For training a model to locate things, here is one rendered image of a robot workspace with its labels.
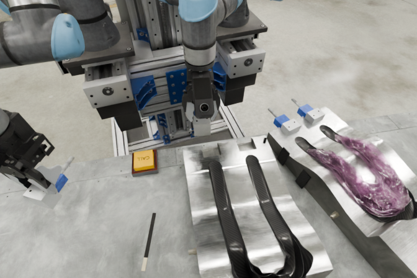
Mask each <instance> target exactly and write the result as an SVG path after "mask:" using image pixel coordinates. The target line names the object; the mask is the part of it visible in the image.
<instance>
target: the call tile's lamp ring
mask: <svg viewBox="0 0 417 278"><path fill-rule="evenodd" d="M153 151H154V152H155V168H153V169H146V170H142V171H135V172H134V168H133V165H134V153H132V174H136V173H143V172H147V171H155V170H158V169H157V157H156V150H153Z"/></svg>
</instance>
